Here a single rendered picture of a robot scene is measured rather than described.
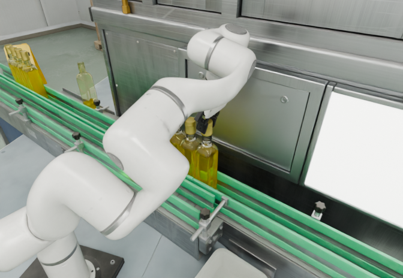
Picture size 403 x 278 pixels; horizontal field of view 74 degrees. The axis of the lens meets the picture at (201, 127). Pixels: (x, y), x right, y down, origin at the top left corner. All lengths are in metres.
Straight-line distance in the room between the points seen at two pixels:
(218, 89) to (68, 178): 0.28
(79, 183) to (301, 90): 0.56
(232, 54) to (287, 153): 0.42
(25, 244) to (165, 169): 0.32
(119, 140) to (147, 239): 0.66
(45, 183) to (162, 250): 0.61
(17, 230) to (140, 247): 0.48
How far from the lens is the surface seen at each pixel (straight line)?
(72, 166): 0.46
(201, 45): 0.55
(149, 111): 0.42
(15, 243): 0.63
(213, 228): 0.87
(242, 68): 0.51
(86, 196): 0.46
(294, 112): 0.78
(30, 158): 1.53
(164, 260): 0.98
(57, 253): 0.81
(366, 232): 1.00
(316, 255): 0.83
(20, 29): 6.80
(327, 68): 0.71
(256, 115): 0.83
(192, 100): 0.46
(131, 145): 0.40
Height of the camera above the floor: 1.60
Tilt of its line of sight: 34 degrees down
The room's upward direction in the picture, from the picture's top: straight up
